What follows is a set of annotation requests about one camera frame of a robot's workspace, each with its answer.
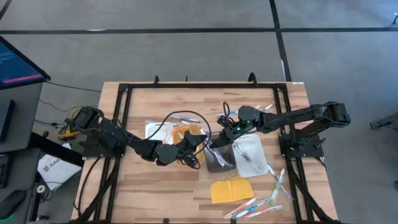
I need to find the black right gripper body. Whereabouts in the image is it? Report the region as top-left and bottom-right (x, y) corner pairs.
(217, 119), (250, 142)

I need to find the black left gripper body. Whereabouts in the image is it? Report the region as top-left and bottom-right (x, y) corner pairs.
(176, 129), (202, 170)

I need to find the orange toothbrush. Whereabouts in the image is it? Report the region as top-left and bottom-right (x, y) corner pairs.
(154, 130), (172, 146)
(223, 197), (257, 220)

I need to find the orange plastic bin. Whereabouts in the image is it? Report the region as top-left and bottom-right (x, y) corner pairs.
(172, 124), (206, 167)

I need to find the grey translucent plastic bin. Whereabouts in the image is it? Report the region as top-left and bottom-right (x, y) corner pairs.
(203, 133), (237, 174)

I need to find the white plastic bin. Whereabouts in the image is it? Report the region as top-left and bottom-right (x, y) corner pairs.
(231, 133), (269, 178)
(145, 122), (175, 147)

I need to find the yellow folded cloth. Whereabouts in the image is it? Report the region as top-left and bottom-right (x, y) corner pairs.
(210, 176), (255, 205)

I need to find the white printed paper sheet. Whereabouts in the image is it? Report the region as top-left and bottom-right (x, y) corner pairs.
(37, 142), (83, 192)

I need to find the black floor stand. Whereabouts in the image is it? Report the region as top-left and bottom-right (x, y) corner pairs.
(369, 111), (398, 131)

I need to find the grey desk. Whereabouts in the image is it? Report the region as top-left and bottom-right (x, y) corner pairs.
(0, 81), (44, 154)

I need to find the black computer mouse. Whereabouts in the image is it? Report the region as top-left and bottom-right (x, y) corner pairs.
(0, 189), (26, 220)

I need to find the blue-screen monitor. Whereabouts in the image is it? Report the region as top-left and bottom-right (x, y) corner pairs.
(0, 34), (52, 91)

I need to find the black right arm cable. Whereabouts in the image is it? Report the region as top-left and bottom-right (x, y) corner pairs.
(221, 101), (233, 128)

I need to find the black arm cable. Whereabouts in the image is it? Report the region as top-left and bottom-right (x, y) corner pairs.
(221, 101), (233, 128)
(118, 110), (213, 156)

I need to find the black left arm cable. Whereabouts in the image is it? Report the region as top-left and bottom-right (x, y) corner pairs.
(118, 110), (213, 156)

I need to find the black thick base cable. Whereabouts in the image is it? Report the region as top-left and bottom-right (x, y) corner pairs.
(73, 157), (103, 215)

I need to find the yellow cable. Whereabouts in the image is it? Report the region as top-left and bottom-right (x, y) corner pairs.
(57, 107), (80, 140)

